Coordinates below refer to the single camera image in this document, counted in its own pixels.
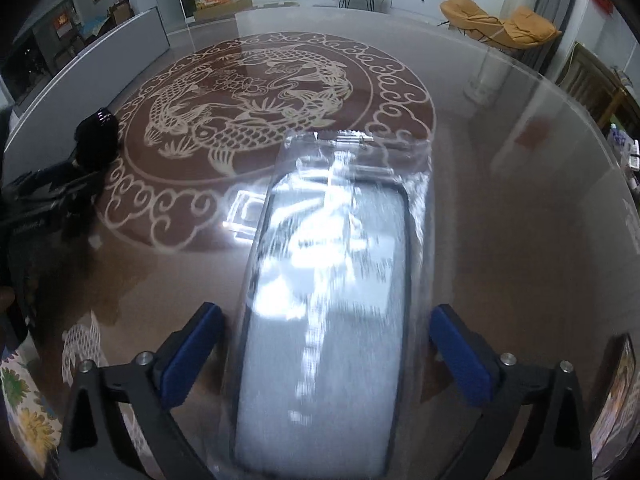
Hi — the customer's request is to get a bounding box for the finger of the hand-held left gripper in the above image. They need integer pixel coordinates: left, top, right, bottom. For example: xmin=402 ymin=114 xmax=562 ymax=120
xmin=15 ymin=162 xmax=106 ymax=196
xmin=50 ymin=187 xmax=106 ymax=238

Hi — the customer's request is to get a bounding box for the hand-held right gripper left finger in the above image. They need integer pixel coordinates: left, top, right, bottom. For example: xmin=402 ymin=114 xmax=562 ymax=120
xmin=65 ymin=301 xmax=225 ymax=480

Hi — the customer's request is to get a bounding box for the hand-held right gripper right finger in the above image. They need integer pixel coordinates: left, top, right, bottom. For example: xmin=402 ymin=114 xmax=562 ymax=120
xmin=429 ymin=304 xmax=593 ymax=480

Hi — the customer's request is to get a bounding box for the black soft case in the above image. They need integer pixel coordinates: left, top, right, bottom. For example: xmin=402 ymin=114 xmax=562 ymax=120
xmin=74 ymin=106 xmax=121 ymax=168

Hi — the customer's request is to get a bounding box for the bagged silver filament spool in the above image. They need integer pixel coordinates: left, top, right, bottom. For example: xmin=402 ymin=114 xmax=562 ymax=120
xmin=220 ymin=130 xmax=433 ymax=480

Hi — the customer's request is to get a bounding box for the dark glass cabinet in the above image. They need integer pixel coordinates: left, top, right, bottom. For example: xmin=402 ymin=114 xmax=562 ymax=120
xmin=0 ymin=30 xmax=56 ymax=106

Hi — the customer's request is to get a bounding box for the grey partition board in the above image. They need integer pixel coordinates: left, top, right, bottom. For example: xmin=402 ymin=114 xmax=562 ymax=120
xmin=0 ymin=6 xmax=170 ymax=161

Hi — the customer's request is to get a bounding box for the table with blue cloth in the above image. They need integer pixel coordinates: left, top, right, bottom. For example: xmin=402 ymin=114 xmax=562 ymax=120
xmin=80 ymin=16 xmax=115 ymax=36

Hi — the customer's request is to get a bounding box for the floral printed cloth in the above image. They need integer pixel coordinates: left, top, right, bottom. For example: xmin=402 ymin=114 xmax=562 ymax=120
xmin=0 ymin=345 xmax=66 ymax=480

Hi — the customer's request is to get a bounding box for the cardboard box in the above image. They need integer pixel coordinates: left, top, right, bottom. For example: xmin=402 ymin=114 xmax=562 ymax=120
xmin=192 ymin=2 xmax=251 ymax=22

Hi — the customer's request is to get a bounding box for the cluttered pile of small items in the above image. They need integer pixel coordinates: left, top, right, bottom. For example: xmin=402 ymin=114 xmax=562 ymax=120
xmin=605 ymin=122 xmax=640 ymax=176

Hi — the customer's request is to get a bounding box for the wooden chair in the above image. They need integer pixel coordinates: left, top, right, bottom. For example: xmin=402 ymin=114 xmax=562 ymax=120
xmin=557 ymin=42 xmax=626 ymax=116

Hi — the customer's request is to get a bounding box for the yellow lounge chair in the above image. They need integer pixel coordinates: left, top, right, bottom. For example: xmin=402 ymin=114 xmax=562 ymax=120
xmin=440 ymin=0 xmax=563 ymax=51

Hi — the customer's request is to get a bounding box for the grey curtain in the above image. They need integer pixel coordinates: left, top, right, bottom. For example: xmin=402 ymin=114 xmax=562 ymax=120
xmin=532 ymin=0 xmax=583 ymax=71

